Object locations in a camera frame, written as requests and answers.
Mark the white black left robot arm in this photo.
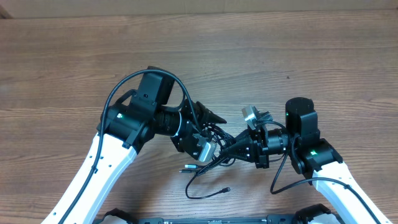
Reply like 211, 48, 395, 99
43, 67, 226, 223

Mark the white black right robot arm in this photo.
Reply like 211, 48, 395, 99
221, 97, 390, 223

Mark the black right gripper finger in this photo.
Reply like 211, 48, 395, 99
220, 146, 254, 162
233, 129, 251, 146

